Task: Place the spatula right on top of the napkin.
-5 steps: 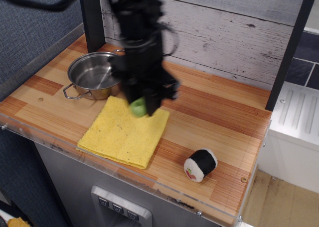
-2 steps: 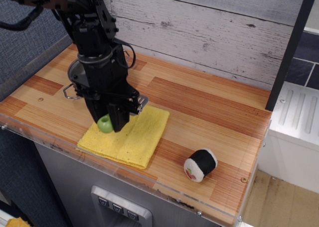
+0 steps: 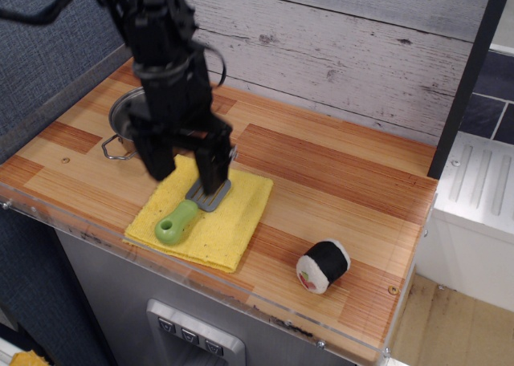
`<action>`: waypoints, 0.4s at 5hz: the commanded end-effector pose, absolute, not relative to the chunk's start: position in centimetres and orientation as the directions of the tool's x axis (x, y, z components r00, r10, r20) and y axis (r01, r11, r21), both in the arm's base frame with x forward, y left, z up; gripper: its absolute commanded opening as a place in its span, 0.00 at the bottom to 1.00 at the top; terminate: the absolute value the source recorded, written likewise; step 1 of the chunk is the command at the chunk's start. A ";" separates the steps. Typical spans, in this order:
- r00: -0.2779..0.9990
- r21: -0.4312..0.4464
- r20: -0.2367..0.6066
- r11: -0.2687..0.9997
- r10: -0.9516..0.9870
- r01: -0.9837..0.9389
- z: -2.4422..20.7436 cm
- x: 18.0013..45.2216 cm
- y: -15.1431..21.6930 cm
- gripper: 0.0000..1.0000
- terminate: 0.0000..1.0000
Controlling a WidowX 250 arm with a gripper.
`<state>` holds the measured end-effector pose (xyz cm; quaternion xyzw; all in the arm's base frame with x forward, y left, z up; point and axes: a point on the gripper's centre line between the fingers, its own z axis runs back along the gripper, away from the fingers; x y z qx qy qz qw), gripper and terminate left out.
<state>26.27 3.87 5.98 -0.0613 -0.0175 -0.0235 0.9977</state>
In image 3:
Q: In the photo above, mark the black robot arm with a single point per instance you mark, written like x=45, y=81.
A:
x=159, y=33

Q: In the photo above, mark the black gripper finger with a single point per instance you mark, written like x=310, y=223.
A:
x=213, y=158
x=157, y=154

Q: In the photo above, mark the plush sushi roll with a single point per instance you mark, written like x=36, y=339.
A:
x=322, y=265

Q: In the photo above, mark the yellow cloth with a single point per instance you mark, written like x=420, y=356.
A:
x=216, y=239

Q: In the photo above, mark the clear acrylic edge guard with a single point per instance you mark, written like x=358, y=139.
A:
x=262, y=302

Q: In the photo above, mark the grey dispenser button panel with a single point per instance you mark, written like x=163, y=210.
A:
x=182, y=339

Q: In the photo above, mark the green handled grey spatula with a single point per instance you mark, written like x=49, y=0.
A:
x=170, y=228

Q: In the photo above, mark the yellow object bottom left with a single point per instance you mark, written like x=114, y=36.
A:
x=27, y=359

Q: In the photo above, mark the white ribbed appliance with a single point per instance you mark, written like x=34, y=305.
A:
x=468, y=240

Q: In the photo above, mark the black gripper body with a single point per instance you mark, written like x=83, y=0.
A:
x=177, y=112

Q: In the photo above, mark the black right frame post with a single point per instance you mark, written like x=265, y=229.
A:
x=487, y=29

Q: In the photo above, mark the stainless steel pot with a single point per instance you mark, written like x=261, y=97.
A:
x=120, y=123

